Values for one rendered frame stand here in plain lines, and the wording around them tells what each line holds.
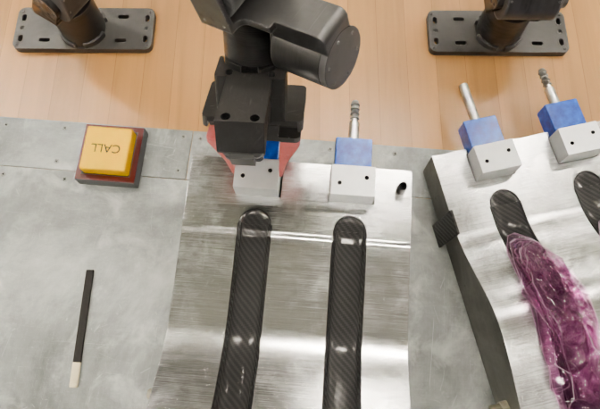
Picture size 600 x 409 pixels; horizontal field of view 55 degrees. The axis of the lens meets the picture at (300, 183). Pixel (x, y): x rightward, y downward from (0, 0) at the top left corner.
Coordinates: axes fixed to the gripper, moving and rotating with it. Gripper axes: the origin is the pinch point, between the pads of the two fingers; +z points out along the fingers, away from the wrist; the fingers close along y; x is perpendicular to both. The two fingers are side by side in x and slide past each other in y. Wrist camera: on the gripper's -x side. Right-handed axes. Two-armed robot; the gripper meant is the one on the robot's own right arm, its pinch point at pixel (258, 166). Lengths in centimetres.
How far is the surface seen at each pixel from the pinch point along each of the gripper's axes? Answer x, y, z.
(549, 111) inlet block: 12.3, 35.4, -1.5
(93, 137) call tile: 7.9, -22.5, 3.8
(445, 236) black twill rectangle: -0.1, 23.0, 9.4
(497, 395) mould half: -15.6, 29.0, 18.8
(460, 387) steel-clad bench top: -14.2, 25.2, 20.2
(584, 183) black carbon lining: 5.5, 39.8, 4.2
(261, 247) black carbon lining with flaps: -6.5, 1.0, 6.5
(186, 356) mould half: -17.9, -5.7, 11.4
